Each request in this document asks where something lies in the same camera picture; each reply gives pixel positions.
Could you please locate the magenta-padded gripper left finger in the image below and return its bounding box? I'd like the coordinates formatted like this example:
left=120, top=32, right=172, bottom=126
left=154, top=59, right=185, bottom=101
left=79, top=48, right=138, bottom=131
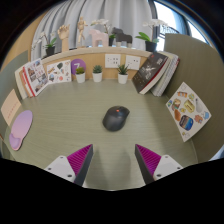
left=44, top=143, right=95, bottom=187

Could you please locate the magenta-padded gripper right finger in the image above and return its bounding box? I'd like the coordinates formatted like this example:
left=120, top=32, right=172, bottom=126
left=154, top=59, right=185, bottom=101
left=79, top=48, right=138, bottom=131
left=134, top=143, right=184, bottom=185

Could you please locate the black computer mouse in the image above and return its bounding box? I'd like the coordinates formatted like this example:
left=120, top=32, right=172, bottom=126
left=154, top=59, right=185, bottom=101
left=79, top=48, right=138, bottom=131
left=102, top=105, right=131, bottom=132

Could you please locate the purple mouse pad with wrist rest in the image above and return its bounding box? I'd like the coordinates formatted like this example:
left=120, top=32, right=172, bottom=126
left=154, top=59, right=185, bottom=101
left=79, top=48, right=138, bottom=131
left=8, top=110, right=34, bottom=152

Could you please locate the colourful food sticker sheet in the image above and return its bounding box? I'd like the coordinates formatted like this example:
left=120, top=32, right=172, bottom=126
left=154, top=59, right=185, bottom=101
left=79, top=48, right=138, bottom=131
left=165, top=81, right=212, bottom=143

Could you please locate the small succulent in white pot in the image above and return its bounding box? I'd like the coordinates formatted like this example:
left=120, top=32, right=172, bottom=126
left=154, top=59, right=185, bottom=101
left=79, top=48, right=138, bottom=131
left=74, top=66, right=87, bottom=84
left=116, top=63, right=130, bottom=85
left=91, top=64, right=104, bottom=83

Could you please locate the beige booklet with red text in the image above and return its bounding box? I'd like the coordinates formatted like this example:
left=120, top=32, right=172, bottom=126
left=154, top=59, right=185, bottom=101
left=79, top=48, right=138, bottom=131
left=0, top=88, right=22, bottom=127

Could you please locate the black cover book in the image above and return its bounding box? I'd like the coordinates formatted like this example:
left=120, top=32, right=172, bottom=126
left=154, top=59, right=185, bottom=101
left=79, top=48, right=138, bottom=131
left=131, top=52, right=169, bottom=95

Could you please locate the white sticker sheet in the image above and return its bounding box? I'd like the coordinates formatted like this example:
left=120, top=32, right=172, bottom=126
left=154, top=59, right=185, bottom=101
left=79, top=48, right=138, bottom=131
left=46, top=59, right=73, bottom=85

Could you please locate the red-spined book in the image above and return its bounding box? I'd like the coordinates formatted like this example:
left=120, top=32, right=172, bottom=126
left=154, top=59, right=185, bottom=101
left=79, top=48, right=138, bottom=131
left=19, top=66, right=36, bottom=98

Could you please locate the photo cover magazine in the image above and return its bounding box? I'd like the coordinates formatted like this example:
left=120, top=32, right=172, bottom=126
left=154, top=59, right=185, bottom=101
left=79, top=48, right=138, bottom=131
left=22, top=58, right=50, bottom=98

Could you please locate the green desk divider panel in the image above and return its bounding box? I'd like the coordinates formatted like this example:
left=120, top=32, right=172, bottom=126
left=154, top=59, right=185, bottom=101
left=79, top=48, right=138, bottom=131
left=0, top=49, right=30, bottom=158
left=163, top=33, right=224, bottom=164

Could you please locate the light wooden ledge shelf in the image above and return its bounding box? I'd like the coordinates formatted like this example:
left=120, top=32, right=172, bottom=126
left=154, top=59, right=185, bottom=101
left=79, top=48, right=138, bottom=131
left=40, top=45, right=154, bottom=82

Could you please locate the white orchid in black pot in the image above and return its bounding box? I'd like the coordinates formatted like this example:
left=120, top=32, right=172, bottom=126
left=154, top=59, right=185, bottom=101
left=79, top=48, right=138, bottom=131
left=32, top=31, right=58, bottom=57
left=134, top=19, right=170, bottom=53

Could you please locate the pink wooden horse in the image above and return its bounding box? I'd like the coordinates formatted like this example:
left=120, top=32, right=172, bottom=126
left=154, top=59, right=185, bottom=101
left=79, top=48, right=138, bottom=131
left=88, top=28, right=110, bottom=48

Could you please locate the wooden hand model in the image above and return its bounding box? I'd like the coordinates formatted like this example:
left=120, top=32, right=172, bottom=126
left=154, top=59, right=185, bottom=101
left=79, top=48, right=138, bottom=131
left=57, top=23, right=71, bottom=53

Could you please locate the dark wooden horse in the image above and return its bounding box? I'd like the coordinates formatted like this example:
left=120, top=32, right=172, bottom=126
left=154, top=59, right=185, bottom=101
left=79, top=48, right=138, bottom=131
left=111, top=27, right=134, bottom=48

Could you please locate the wooden artist mannequin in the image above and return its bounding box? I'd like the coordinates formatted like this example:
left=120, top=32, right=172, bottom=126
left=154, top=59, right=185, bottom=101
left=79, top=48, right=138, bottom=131
left=76, top=16, right=89, bottom=49

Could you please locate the white orchid behind horses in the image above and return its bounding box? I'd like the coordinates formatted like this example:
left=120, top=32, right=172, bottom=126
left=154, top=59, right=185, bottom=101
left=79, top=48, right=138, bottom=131
left=90, top=18, right=117, bottom=47

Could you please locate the grey curtain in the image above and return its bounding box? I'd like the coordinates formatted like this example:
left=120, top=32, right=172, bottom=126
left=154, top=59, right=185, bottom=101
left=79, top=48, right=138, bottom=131
left=39, top=0, right=158, bottom=61

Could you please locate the white wall socket plate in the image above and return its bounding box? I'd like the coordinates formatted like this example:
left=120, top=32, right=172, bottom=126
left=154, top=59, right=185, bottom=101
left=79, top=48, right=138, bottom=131
left=104, top=53, right=122, bottom=69
left=124, top=54, right=142, bottom=71

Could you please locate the window with dark frame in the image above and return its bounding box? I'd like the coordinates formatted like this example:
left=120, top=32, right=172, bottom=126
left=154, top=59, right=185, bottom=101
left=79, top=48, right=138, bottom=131
left=153, top=1, right=214, bottom=51

